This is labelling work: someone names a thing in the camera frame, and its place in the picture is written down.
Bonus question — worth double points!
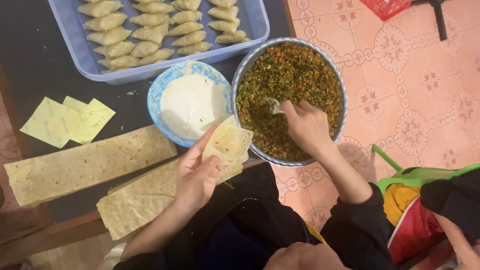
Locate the person's right hand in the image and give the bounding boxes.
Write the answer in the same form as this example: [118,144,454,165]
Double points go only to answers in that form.
[279,99,335,157]

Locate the person's left hand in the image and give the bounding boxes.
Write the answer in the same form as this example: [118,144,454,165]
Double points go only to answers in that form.
[174,125,228,215]

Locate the metal spoon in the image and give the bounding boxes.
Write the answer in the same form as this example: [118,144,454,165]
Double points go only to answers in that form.
[263,97,286,115]

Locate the pastry wrapper cone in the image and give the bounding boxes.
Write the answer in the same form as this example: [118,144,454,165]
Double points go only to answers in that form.
[201,114,254,168]

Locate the green and orange vegetable filling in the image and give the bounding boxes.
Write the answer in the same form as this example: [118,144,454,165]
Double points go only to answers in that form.
[236,42,342,162]

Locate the round metal bowl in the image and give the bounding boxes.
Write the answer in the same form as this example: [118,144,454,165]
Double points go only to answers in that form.
[230,37,349,168]

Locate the white flour paste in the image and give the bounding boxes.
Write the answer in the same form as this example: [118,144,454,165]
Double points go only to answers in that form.
[160,74,232,140]

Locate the person's black clothing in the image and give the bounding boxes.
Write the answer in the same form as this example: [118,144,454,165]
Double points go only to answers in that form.
[112,161,397,270]

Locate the blue and white bowl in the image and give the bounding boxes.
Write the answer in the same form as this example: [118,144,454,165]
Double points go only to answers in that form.
[147,61,234,148]

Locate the red plastic basket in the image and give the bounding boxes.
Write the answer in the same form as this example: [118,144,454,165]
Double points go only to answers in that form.
[359,0,412,22]

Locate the green plastic stool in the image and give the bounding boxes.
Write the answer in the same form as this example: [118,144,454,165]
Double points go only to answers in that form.
[372,143,480,197]

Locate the rows of raw samosas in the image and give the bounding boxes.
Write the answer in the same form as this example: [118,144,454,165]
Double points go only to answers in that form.
[77,0,253,74]

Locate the black metal stand leg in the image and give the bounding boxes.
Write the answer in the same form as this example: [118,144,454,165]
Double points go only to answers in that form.
[410,0,449,42]

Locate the long pastry sheet strip stack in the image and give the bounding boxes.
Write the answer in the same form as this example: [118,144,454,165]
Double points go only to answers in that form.
[96,155,244,241]
[4,124,179,207]

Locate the yellow paper with handwriting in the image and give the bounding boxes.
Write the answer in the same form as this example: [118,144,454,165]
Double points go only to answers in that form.
[70,98,116,145]

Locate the small yellow paper piece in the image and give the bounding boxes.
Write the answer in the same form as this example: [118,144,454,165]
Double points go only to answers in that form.
[62,95,89,114]

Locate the clear blue plastic tray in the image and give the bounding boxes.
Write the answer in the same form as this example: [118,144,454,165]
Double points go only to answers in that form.
[48,0,271,86]

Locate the white rounded object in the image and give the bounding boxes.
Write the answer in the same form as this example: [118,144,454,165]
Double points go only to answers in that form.
[98,243,127,270]

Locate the large yellow paper square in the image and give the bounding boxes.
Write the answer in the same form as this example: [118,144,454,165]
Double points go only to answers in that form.
[19,97,82,149]

